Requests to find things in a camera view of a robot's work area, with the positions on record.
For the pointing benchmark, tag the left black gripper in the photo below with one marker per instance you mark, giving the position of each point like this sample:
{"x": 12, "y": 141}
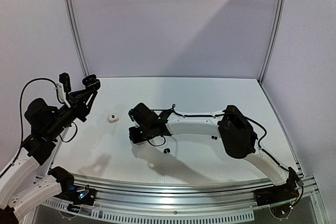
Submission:
{"x": 78, "y": 103}

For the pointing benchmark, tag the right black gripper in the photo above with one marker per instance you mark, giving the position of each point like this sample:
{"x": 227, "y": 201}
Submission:
{"x": 134, "y": 125}

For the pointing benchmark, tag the glossy black charging case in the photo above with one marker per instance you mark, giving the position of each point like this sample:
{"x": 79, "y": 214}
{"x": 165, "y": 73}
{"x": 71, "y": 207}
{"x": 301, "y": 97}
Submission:
{"x": 91, "y": 82}

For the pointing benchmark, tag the white earbud charging case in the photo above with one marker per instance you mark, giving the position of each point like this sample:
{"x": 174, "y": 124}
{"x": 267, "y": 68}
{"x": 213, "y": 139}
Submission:
{"x": 113, "y": 118}

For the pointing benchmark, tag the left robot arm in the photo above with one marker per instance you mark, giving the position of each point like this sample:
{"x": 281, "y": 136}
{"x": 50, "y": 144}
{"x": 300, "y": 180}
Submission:
{"x": 47, "y": 123}

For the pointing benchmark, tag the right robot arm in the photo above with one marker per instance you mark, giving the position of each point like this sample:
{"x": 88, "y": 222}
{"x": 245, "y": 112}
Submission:
{"x": 236, "y": 131}

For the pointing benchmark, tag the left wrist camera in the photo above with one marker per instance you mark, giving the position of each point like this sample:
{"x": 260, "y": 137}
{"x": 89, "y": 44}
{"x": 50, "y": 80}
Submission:
{"x": 63, "y": 88}

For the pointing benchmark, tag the aluminium front rail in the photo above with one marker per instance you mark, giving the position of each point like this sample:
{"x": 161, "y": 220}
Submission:
{"x": 118, "y": 193}

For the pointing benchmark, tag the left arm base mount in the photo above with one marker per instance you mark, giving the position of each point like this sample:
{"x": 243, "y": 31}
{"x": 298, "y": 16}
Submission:
{"x": 79, "y": 195}

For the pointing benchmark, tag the left aluminium frame post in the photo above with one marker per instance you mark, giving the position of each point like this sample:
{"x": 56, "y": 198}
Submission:
{"x": 76, "y": 37}

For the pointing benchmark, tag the aluminium frame post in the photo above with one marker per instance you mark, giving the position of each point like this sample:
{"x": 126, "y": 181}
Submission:
{"x": 76, "y": 37}
{"x": 272, "y": 40}

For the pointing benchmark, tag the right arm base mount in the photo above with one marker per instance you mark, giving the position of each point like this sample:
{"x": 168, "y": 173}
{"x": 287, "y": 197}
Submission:
{"x": 274, "y": 194}

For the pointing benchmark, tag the right aluminium frame post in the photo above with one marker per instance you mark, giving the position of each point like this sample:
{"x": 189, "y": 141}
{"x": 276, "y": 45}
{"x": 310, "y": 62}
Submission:
{"x": 272, "y": 40}

